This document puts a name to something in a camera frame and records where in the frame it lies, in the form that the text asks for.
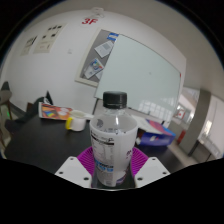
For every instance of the blue and purple cardboard box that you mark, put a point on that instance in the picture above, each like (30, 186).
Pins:
(156, 135)

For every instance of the black office chair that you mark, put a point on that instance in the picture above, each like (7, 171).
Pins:
(33, 111)

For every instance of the red and white wall sign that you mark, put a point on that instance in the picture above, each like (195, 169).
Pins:
(180, 114)

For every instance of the large wall whiteboard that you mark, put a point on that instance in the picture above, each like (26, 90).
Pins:
(143, 76)

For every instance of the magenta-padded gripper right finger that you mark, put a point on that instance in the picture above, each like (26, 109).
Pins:
(151, 170)

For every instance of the colourful printed book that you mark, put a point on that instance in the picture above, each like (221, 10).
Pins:
(53, 111)

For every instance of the small flat white box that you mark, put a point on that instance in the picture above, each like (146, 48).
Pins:
(90, 116)

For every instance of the red wall floor sign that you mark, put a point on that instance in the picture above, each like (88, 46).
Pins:
(89, 21)

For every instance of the clear white-labelled drink bottle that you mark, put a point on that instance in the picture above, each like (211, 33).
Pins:
(113, 146)

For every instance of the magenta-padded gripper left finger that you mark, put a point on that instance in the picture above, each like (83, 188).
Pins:
(70, 169)

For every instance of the small white wall poster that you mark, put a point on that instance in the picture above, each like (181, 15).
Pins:
(29, 45)

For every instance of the large white wall poster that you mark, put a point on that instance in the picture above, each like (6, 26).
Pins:
(48, 38)

